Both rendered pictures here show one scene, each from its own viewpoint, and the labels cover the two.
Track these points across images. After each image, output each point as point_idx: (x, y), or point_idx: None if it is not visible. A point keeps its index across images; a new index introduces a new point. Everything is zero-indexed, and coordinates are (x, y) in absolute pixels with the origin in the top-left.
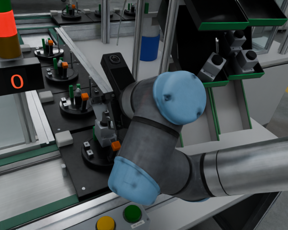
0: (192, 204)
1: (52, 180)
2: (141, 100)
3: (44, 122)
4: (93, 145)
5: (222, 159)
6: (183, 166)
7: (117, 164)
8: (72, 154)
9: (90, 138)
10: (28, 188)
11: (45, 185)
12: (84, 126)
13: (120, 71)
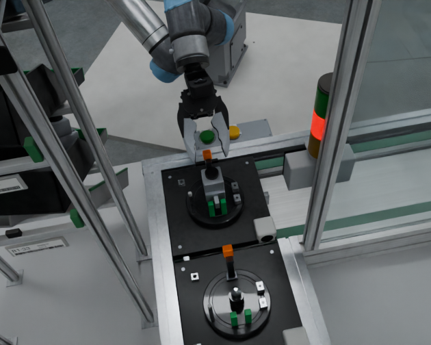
0: (136, 174)
1: (280, 203)
2: (203, 12)
3: (294, 280)
4: (228, 202)
5: (159, 22)
6: None
7: (227, 20)
8: (256, 206)
9: (230, 215)
10: (304, 198)
11: (287, 198)
12: (234, 253)
13: (198, 77)
